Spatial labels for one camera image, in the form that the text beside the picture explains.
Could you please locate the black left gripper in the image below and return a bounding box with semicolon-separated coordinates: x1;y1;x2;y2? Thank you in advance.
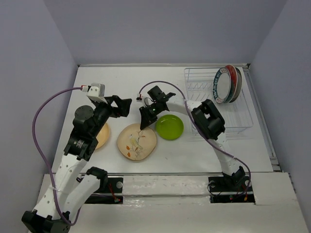
91;95;132;137

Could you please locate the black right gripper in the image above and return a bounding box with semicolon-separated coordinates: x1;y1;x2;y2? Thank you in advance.
139;102;162;130

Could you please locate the beige plate with bird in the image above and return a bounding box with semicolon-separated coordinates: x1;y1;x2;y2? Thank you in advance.
117;123;157;161

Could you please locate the large green rimmed lettered plate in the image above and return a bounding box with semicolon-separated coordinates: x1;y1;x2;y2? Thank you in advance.
212;67;231;103

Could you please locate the red plate with teal flower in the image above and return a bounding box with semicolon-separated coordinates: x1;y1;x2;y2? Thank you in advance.
225;65;238;103

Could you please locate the small green red rimmed plate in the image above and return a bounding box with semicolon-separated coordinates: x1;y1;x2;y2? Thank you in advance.
232;68;242;102

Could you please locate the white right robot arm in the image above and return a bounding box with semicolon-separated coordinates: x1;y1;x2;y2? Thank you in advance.
137;85;245;190

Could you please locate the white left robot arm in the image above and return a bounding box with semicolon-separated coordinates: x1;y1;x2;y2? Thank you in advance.
21;95;132;233

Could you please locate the lime green plate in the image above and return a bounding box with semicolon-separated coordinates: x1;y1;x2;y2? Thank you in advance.
155;115;184;140

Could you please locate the plain yellow plate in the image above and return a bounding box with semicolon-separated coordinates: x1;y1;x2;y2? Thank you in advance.
95;123;110;150

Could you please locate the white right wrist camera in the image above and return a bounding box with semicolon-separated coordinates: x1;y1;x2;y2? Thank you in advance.
136;93;150;107

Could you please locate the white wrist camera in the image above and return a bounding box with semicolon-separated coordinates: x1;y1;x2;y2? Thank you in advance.
136;93;150;107
87;83;106;103

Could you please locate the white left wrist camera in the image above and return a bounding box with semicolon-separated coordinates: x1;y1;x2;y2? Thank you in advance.
87;83;106;103

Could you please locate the white wire dish rack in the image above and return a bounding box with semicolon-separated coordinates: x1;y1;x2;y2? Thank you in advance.
184;67;253;137

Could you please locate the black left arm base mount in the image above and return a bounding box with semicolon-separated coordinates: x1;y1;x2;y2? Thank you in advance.
85;176;123;204

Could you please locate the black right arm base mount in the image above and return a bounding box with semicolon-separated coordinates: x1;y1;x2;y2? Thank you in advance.
207;176;255;203

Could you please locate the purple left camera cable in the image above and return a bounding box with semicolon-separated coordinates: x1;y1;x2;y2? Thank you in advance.
32;86;89;226

